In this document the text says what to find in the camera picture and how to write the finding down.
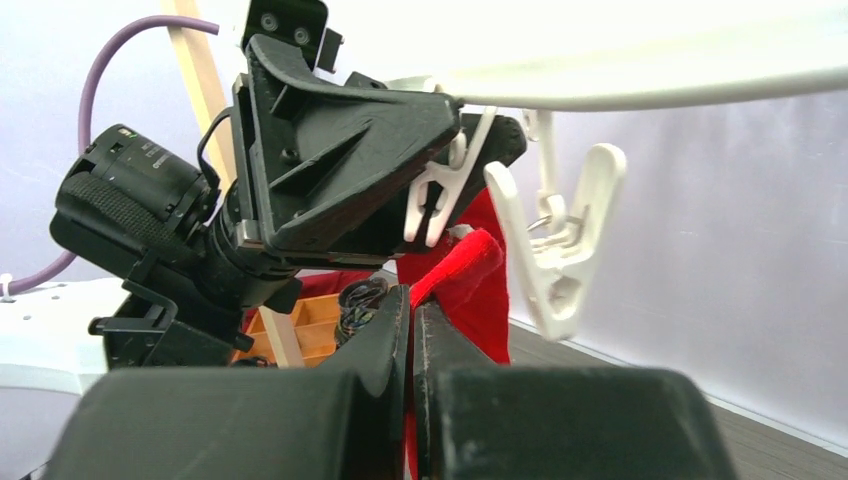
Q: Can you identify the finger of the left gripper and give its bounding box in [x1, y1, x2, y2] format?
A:
[397, 113, 527, 254]

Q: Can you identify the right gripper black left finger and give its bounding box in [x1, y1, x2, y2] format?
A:
[317, 285, 410, 398]

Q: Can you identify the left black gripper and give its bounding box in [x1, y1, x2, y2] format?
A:
[225, 35, 460, 269]

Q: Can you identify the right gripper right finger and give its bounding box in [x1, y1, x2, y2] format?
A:
[412, 301, 495, 398]

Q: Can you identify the red santa sock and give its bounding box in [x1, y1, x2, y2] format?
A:
[397, 191, 510, 364]
[404, 227, 520, 479]

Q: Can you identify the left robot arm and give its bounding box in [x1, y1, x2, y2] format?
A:
[1, 34, 527, 395]

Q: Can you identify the white plastic clip hanger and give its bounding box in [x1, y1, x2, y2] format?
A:
[389, 1, 847, 340]

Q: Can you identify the rolled dark green sock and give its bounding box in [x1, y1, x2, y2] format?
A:
[334, 277, 389, 348]

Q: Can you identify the wooden compartment tray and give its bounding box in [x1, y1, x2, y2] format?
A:
[232, 294, 340, 368]

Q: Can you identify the red cloth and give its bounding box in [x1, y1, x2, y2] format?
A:
[241, 268, 376, 333]

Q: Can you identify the wooden drying rack frame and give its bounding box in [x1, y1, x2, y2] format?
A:
[159, 1, 305, 368]

